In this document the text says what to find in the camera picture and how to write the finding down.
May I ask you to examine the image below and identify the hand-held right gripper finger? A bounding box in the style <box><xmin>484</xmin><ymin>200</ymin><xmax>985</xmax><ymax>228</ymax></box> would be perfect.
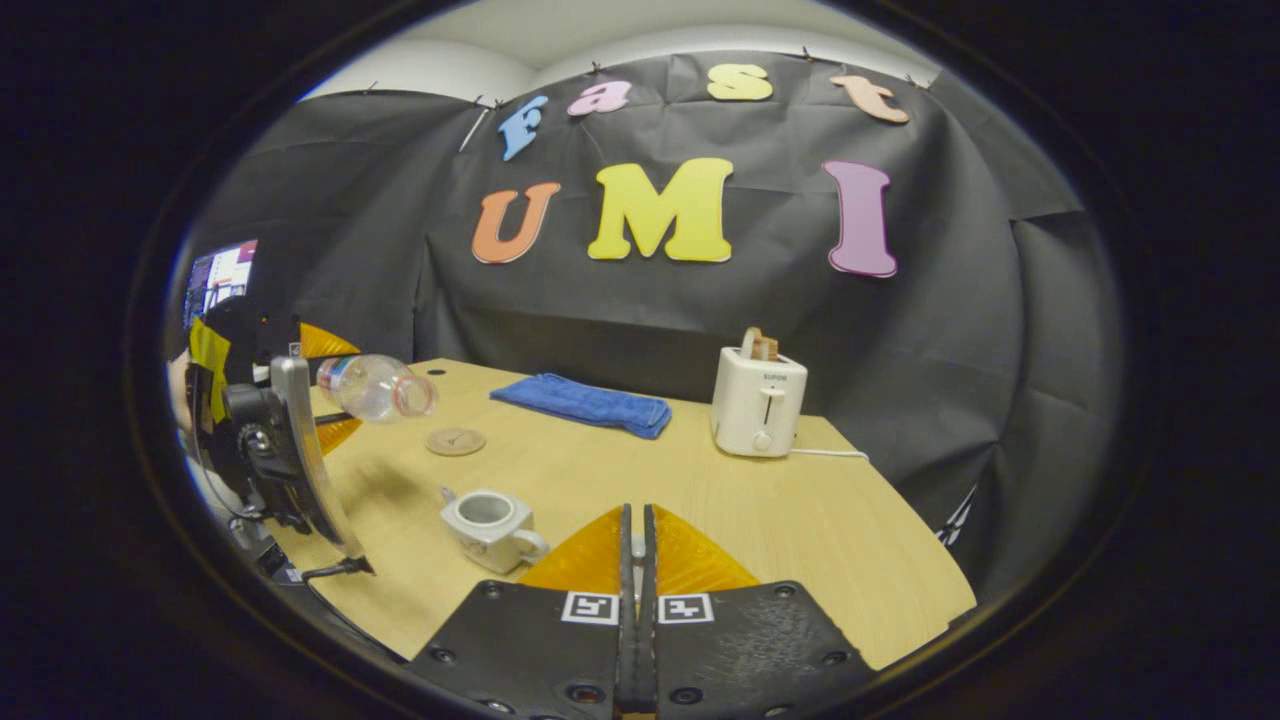
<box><xmin>640</xmin><ymin>503</ymin><xmax>878</xmax><ymax>720</ymax></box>
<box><xmin>408</xmin><ymin>503</ymin><xmax>639</xmax><ymax>720</ymax></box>

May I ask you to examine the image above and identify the white ceramic teacup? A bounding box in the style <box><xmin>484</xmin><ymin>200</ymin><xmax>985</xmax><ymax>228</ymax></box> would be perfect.
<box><xmin>440</xmin><ymin>486</ymin><xmax>552</xmax><ymax>576</ymax></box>

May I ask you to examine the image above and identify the white toaster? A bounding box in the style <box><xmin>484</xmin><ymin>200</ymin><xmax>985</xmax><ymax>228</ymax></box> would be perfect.
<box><xmin>709</xmin><ymin>346</ymin><xmax>810</xmax><ymax>460</ymax></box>

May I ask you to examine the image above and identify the blue towel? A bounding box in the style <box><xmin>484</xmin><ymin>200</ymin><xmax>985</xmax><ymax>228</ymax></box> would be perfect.
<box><xmin>489</xmin><ymin>372</ymin><xmax>674</xmax><ymax>441</ymax></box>

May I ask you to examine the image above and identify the round woven coaster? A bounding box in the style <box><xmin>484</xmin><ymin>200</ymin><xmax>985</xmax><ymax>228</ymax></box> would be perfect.
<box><xmin>425</xmin><ymin>427</ymin><xmax>488</xmax><ymax>458</ymax></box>

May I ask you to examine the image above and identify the black backdrop cloth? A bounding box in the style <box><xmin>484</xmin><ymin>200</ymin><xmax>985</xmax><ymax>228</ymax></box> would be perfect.
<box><xmin>168</xmin><ymin>50</ymin><xmax>1128</xmax><ymax>603</ymax></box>

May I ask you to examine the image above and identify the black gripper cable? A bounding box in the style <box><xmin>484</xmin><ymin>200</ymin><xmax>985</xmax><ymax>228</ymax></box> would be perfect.
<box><xmin>298</xmin><ymin>556</ymin><xmax>377</xmax><ymax>583</ymax></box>

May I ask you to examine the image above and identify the clear plastic water bottle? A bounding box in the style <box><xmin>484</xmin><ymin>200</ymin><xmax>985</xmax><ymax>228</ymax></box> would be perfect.
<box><xmin>317</xmin><ymin>353</ymin><xmax>440</xmax><ymax>424</ymax></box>

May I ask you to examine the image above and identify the computer monitor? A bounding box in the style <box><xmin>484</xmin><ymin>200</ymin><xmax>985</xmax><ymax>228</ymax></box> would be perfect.
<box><xmin>182</xmin><ymin>239</ymin><xmax>260</xmax><ymax>331</ymax></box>

